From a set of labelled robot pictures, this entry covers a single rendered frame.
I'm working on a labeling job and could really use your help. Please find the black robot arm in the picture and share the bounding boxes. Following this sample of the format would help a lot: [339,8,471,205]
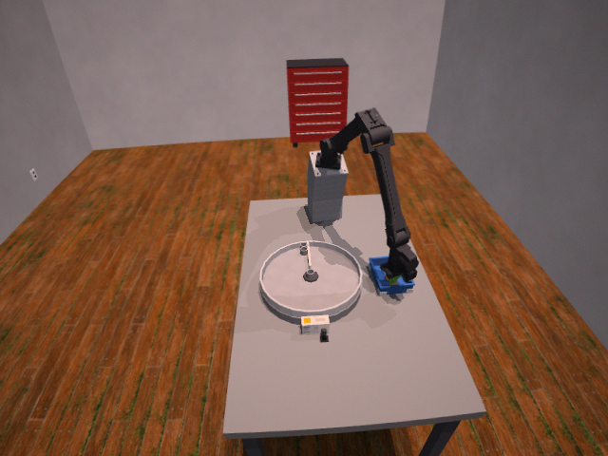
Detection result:
[315,107,419,283]

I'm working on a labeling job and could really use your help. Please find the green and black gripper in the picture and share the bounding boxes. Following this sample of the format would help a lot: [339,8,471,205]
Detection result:
[380,255,401,285]

